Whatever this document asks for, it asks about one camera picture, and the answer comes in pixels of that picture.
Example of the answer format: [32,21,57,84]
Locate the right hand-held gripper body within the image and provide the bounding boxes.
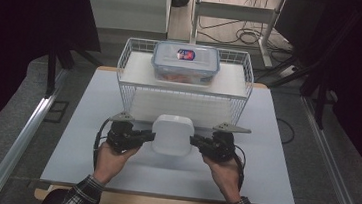
[201,120,253,166]

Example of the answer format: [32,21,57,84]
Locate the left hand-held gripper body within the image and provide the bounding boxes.
[105,109,149,157]

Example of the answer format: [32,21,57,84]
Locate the white square lidded box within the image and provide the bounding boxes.
[149,112,198,158]

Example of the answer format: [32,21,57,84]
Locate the white wire basket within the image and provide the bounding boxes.
[112,36,258,134]

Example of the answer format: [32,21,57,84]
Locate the clear container with blue lid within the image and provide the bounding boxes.
[149,39,223,88]

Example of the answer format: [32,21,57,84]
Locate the person's left hand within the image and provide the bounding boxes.
[92,139,142,189]

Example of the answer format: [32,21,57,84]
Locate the person's right hand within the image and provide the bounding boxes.
[197,151,247,204]

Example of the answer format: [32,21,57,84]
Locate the black stand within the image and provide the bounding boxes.
[42,32,108,104]

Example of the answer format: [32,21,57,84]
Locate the white cabinet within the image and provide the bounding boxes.
[78,0,173,41]

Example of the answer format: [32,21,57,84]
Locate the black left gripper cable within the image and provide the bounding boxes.
[90,117,112,173]

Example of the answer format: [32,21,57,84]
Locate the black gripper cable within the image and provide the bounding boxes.
[90,117,112,173]
[229,144,249,192]

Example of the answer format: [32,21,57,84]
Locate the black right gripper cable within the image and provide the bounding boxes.
[229,144,249,192]

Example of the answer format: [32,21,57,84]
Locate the black cable loop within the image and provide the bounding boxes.
[273,116,298,146]

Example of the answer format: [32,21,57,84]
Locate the aluminium rail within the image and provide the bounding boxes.
[0,63,70,204]
[290,94,362,204]

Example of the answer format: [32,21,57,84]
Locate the black floor cables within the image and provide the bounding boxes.
[196,0,298,52]

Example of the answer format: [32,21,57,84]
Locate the white metal desk frame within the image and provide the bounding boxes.
[186,0,287,69]

